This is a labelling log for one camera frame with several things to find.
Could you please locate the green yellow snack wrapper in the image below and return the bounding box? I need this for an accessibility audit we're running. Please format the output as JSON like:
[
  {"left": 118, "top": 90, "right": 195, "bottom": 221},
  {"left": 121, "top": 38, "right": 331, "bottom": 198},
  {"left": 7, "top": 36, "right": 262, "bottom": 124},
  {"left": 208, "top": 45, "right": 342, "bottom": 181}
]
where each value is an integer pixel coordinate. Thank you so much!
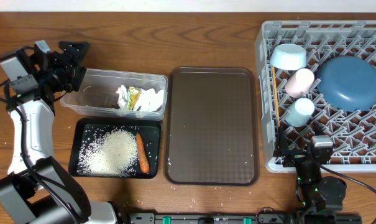
[{"left": 127, "top": 86, "right": 142, "bottom": 110}]

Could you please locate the orange carrot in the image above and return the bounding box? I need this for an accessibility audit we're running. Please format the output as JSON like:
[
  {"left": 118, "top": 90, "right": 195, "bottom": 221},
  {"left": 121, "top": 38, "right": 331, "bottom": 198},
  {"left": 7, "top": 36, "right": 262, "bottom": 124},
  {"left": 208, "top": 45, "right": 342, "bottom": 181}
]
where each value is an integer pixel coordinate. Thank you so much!
[{"left": 136, "top": 133, "right": 150, "bottom": 174}]

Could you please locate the light blue bowl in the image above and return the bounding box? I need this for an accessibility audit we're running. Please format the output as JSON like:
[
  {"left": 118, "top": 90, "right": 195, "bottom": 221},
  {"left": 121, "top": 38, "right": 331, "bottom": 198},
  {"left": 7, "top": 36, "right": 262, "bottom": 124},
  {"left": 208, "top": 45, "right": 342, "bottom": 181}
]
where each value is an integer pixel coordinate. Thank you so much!
[{"left": 270, "top": 44, "right": 306, "bottom": 70}]

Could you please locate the brown serving tray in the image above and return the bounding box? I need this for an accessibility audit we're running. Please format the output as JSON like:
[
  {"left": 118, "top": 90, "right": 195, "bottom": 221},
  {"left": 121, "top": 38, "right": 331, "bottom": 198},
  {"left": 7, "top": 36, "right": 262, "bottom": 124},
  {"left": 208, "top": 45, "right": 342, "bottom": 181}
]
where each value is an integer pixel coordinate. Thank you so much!
[{"left": 164, "top": 67, "right": 260, "bottom": 187}]

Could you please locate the dark blue plate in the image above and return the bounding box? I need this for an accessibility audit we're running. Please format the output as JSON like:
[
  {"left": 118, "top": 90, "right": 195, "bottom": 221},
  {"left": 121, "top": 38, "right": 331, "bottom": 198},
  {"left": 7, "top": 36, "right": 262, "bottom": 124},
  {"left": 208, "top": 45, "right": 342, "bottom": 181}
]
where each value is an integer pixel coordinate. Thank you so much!
[{"left": 316, "top": 55, "right": 376, "bottom": 112}]

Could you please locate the grey dishwasher rack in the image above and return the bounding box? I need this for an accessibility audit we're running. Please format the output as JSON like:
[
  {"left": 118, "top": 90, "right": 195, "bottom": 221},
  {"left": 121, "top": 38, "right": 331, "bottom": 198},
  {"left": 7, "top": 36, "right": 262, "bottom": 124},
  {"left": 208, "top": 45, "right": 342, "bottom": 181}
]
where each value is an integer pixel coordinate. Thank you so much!
[{"left": 255, "top": 21, "right": 376, "bottom": 173}]

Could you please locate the clear plastic bin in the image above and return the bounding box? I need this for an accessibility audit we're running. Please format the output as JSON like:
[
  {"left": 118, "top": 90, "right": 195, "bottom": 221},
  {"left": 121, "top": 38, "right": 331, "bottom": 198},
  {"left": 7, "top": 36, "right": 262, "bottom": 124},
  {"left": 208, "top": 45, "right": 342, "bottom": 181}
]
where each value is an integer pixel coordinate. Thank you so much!
[{"left": 61, "top": 68, "right": 168, "bottom": 121}]

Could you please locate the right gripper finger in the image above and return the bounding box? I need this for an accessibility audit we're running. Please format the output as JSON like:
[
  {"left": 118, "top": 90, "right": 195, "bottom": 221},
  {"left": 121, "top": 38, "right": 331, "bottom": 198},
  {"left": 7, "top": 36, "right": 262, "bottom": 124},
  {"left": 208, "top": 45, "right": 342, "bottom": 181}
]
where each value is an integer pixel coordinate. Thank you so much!
[
  {"left": 273, "top": 126, "right": 289, "bottom": 157},
  {"left": 311, "top": 123, "right": 325, "bottom": 136}
]

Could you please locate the white tissue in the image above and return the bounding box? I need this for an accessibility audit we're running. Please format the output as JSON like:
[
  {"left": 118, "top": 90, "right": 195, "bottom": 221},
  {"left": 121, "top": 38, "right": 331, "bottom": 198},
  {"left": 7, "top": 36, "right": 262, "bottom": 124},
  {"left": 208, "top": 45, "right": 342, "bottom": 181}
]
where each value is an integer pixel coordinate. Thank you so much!
[
  {"left": 134, "top": 88, "right": 165, "bottom": 118},
  {"left": 116, "top": 85, "right": 132, "bottom": 110}
]

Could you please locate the wooden chopstick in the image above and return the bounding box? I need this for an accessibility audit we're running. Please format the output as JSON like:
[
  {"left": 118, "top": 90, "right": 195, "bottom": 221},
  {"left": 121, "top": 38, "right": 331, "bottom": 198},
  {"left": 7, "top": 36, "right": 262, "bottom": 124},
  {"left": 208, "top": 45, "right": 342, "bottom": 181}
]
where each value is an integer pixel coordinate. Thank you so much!
[{"left": 271, "top": 65, "right": 280, "bottom": 127}]

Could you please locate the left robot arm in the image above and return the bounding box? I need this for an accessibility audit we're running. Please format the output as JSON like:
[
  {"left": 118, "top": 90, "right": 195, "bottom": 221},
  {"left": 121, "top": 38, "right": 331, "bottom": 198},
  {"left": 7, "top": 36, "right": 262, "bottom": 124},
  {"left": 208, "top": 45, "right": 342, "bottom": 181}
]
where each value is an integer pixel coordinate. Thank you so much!
[{"left": 0, "top": 40, "right": 122, "bottom": 223}]

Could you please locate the pink cup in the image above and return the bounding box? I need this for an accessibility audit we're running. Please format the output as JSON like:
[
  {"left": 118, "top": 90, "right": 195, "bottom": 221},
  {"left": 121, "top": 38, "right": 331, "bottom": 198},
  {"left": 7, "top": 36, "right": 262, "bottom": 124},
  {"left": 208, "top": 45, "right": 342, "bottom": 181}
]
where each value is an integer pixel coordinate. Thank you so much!
[{"left": 285, "top": 68, "right": 314, "bottom": 98}]

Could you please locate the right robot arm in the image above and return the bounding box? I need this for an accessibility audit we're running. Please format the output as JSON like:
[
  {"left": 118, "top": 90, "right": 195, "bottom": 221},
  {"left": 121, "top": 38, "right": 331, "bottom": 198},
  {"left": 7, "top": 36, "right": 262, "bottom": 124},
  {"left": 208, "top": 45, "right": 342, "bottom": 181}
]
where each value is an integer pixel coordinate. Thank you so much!
[{"left": 273, "top": 127, "right": 347, "bottom": 223}]

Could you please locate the light blue cup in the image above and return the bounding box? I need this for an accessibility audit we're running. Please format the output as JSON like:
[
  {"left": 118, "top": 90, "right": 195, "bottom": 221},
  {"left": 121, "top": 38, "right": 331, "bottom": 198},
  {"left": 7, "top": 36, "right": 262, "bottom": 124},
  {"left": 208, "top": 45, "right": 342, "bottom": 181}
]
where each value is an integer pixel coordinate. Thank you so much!
[{"left": 285, "top": 98, "right": 315, "bottom": 127}]

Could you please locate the black tray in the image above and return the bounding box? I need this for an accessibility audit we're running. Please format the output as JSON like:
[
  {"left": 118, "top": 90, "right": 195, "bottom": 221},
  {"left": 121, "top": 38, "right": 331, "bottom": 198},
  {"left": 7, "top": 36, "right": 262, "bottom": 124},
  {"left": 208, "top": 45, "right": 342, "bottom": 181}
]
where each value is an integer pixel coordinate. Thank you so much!
[{"left": 68, "top": 118, "right": 161, "bottom": 179}]

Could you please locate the white rice pile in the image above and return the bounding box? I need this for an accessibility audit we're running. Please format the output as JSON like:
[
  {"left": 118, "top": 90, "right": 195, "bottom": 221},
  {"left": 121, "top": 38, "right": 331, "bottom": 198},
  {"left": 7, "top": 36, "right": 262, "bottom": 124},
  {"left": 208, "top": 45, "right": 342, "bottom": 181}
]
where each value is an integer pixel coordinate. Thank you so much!
[{"left": 76, "top": 125, "right": 138, "bottom": 177}]

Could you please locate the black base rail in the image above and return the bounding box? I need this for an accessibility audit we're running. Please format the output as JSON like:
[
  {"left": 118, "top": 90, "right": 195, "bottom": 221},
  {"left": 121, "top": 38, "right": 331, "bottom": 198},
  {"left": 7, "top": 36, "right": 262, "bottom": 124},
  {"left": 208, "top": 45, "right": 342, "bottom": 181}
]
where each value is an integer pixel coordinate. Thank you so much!
[{"left": 123, "top": 212, "right": 362, "bottom": 224}]

